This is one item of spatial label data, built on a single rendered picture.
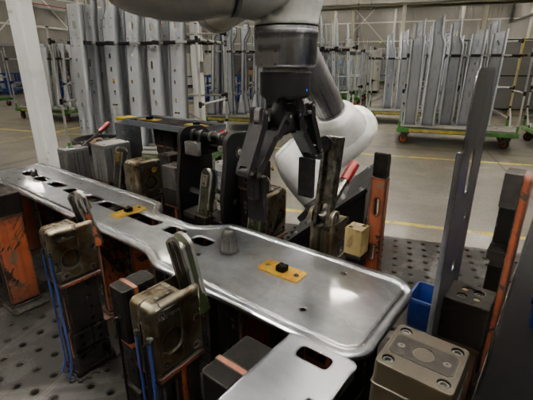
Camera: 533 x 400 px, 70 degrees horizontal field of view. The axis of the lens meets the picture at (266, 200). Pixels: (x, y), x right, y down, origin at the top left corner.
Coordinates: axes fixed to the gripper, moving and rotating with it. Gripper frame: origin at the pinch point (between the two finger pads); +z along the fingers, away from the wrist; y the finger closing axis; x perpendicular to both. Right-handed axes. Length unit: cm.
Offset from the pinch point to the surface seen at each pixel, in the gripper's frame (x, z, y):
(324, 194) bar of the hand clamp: -0.4, 2.8, -14.4
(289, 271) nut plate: 1.4, 12.8, -0.2
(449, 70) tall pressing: -151, -9, -711
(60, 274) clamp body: -38.0, 17.6, 21.4
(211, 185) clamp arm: -30.9, 6.6, -13.2
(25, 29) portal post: -390, -51, -123
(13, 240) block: -76, 23, 17
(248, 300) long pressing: 1.1, 13.1, 10.4
